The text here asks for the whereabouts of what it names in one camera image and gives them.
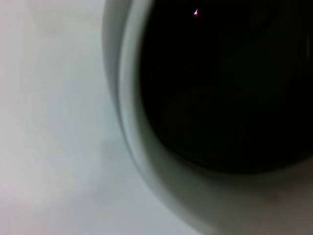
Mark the dark grey ceramic mug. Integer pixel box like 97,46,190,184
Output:
101,0,313,235

